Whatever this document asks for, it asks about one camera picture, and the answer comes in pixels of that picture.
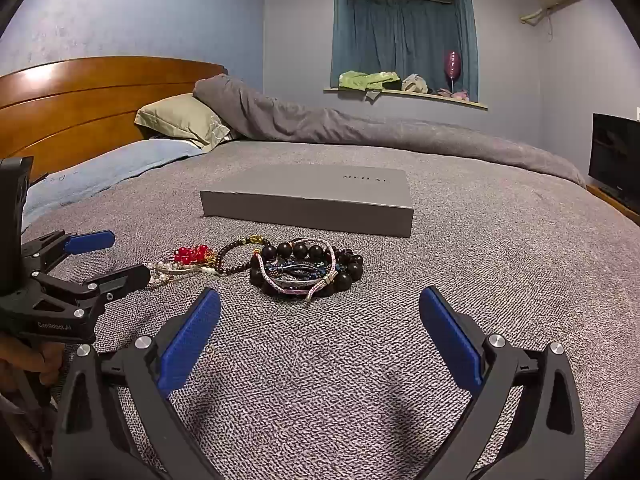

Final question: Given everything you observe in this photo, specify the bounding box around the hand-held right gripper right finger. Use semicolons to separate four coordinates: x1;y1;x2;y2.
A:
418;286;588;480

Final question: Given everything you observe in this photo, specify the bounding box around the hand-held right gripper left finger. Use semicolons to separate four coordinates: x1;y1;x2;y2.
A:
52;287;223;480

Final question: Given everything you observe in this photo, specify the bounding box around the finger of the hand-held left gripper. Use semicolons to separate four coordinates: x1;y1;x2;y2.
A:
21;230;117;273
30;264;152;321

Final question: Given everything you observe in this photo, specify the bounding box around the pearl hair pin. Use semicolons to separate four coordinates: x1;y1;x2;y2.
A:
146;260;177;289

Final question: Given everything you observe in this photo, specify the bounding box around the red bead gold jewelry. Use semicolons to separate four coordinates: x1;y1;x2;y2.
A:
173;243;217;267

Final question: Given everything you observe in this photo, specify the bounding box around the silver bangle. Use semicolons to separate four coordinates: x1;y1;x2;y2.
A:
160;260;221;277

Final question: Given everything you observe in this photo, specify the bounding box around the small dark bead bracelet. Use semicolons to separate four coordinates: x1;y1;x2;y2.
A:
212;234;271;277

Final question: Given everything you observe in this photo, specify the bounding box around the colourful thin bracelets pile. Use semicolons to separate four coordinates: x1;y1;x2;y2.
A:
262;240;337;303

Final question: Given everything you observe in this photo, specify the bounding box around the blue bead bracelet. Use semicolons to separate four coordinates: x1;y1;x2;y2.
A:
265;257;346;282

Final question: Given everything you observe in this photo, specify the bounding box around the large black bead bracelet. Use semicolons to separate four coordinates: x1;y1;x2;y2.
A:
249;242;364;295

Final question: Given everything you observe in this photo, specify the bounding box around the grey mat board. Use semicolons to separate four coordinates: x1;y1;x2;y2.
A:
200;166;415;239

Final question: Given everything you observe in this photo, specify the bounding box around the person's left hand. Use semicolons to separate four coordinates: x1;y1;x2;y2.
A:
0;332;65;393

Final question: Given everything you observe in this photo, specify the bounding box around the light blue pillow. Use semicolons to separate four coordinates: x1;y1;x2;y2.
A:
22;138;206;233

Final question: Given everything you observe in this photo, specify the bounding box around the grey knit bedspread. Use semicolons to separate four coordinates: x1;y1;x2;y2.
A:
20;135;640;480

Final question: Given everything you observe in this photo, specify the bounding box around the wooden headboard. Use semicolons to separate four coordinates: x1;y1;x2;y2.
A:
0;56;228;181

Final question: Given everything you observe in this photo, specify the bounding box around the green pillow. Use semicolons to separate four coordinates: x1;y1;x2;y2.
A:
135;93;233;151

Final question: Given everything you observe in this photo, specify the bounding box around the grey duvet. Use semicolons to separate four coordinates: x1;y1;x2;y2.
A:
192;74;587;188

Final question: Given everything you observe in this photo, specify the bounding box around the wooden television stand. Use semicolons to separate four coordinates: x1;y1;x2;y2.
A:
586;184;640;226

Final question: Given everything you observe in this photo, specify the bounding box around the wooden window sill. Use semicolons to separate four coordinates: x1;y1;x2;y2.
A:
323;86;488;111

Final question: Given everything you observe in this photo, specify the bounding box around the black television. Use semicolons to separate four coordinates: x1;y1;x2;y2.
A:
587;113;640;200

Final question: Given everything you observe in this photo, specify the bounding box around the green cloth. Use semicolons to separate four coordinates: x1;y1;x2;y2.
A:
338;70;402;101

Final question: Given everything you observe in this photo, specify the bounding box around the blue curtain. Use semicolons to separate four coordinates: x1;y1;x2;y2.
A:
331;0;480;103

